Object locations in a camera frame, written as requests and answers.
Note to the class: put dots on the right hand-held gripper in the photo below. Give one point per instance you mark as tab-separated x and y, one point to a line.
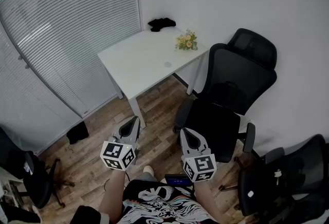
203	164

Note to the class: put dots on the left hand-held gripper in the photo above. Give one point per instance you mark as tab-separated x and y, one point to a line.
113	152

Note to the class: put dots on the person's left forearm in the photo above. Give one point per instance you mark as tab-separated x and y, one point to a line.
113	192

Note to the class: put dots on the person's right forearm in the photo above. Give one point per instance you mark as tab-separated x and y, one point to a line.
205	197

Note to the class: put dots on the white table leg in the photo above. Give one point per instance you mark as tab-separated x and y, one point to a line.
116	86
136	112
194	76

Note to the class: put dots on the black device with blue screen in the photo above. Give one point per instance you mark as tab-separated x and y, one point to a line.
178	181

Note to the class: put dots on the person's white shoe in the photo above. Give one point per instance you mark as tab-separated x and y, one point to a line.
148	170

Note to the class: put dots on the person's grey jeans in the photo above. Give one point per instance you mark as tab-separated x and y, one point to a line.
145	180

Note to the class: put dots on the small black floor cloth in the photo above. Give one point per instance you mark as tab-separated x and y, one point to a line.
77	133

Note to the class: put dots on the person's black printed shirt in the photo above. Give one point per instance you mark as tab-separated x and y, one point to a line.
159	207

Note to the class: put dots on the black high-back office chair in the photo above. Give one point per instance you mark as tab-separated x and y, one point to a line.
239	76

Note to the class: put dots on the yellow flower bouquet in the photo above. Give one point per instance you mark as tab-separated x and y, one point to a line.
187	41

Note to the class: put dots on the black mesh office chair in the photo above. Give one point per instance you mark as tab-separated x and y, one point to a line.
282	187

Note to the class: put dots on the black swivel office chair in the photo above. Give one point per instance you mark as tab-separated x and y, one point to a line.
38	179

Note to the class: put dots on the crumpled black cloth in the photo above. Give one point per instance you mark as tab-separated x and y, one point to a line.
160	23

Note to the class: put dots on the white window blinds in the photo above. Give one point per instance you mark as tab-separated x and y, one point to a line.
64	25

